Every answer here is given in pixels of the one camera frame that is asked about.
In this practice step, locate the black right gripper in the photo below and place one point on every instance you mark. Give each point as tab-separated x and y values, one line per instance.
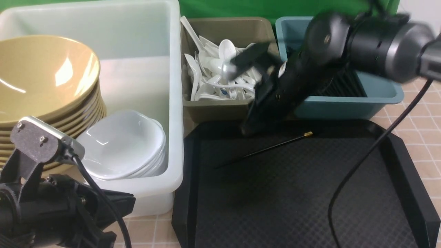
304	73

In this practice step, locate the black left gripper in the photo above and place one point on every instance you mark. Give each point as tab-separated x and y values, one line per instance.
65	213

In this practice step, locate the black chopstick gold tip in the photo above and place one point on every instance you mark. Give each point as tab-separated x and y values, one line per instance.
231	161

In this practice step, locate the white dish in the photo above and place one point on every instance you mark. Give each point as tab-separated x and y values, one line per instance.
121	144

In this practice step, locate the yellow noodle bowl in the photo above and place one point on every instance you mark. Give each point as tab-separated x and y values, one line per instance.
44	76

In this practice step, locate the white ceramic soup spoon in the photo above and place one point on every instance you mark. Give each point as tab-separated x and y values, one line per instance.
230	71

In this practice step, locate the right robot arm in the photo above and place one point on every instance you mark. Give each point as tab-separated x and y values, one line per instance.
388	46

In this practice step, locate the blue plastic chopstick bin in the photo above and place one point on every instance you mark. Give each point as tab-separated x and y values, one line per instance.
290	32

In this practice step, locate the brown plastic spoon bin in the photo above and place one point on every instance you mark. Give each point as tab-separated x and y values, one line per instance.
241	31

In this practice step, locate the bundle of black chopsticks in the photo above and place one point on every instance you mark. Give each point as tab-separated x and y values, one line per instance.
345	83

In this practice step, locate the green cloth backdrop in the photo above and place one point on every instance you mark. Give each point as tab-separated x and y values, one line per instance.
384	10

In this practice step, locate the pile of white spoons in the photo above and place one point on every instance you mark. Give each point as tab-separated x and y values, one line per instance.
205	68

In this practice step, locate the stack of white dishes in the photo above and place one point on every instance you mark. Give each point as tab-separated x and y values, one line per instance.
152	170

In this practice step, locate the black plastic serving tray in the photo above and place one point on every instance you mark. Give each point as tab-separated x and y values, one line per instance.
280	198

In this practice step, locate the stack of yellow bowls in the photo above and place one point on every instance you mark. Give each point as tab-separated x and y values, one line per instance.
73	122

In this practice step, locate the large white plastic tub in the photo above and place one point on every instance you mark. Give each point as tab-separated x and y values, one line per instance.
138	43

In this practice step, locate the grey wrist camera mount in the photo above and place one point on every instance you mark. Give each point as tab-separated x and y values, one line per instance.
36	144

